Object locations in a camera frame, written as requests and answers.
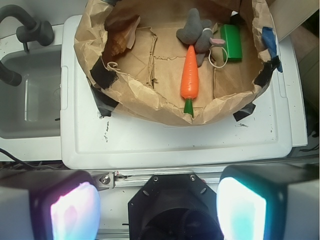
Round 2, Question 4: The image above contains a black cable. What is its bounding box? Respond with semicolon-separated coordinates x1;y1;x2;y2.
0;147;38;169

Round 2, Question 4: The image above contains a gray sink basin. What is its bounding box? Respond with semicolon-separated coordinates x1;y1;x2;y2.
0;45;62;139

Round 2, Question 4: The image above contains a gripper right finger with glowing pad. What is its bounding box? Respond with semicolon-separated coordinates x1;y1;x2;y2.
216;163;320;240

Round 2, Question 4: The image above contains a blue tape strip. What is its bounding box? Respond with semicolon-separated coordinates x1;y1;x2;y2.
261;26;283;73

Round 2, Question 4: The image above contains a green rectangular block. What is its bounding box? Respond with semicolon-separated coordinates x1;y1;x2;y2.
220;24;243;62

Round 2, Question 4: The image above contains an orange plastic carrot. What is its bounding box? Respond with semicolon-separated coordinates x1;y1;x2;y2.
180;45;199;117

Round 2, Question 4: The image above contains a black octagonal mount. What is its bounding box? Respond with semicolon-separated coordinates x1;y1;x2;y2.
128;173;224;240

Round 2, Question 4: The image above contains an aluminum frame rail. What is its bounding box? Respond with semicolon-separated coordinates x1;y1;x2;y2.
89;165;224;190

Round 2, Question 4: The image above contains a waffle ice cream cone toy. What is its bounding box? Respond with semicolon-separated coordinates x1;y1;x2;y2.
108;15;141;56

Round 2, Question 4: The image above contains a gray plush mouse toy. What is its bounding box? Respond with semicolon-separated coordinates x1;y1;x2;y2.
176;8;229;69

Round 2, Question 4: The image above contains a white plastic bin lid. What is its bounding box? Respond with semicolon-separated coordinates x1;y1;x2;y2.
60;15;308;170

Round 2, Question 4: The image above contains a black hose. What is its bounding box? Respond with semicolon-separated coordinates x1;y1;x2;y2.
0;60;23;87

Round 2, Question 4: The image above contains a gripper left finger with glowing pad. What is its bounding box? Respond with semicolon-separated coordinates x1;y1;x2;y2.
0;170;101;240

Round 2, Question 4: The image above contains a black faucet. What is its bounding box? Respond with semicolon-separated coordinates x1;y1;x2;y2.
0;4;55;53

